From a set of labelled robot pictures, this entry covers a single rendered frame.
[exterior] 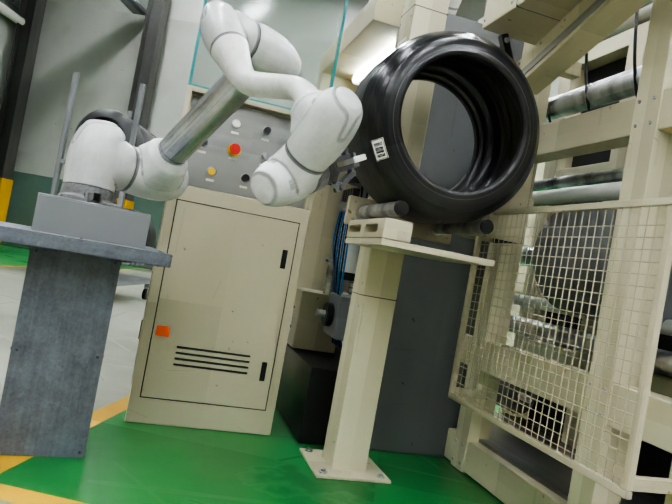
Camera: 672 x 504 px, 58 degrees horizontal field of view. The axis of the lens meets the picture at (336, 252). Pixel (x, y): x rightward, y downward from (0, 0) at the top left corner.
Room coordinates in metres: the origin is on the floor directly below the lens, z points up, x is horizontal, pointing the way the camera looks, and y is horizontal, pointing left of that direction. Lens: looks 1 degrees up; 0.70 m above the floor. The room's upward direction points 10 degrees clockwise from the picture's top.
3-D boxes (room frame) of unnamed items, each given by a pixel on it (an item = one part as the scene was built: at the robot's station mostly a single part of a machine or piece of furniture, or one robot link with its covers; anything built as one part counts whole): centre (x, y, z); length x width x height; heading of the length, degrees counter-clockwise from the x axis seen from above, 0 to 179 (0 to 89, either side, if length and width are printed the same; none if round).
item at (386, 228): (1.91, -0.12, 0.83); 0.36 x 0.09 x 0.06; 16
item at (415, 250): (1.94, -0.25, 0.80); 0.37 x 0.36 x 0.02; 106
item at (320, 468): (2.18, -0.16, 0.01); 0.27 x 0.27 x 0.02; 16
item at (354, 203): (2.11, -0.20, 0.90); 0.40 x 0.03 x 0.10; 106
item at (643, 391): (1.81, -0.63, 0.65); 0.90 x 0.02 x 0.70; 16
